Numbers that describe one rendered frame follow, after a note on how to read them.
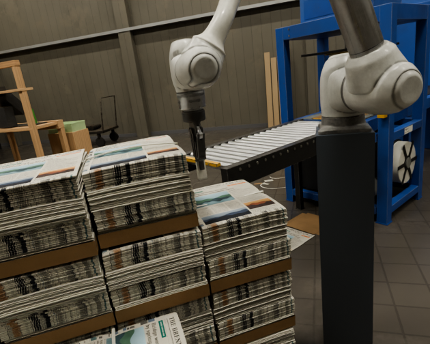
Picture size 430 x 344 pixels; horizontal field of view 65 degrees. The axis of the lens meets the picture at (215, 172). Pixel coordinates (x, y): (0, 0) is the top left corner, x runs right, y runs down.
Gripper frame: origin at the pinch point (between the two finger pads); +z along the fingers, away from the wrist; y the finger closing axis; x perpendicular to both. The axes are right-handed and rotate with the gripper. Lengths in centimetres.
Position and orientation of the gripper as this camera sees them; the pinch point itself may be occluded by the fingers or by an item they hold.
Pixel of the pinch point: (201, 168)
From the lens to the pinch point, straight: 114.8
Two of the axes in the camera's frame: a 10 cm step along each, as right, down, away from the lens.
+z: 1.2, 9.5, 2.8
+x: 9.4, -2.0, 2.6
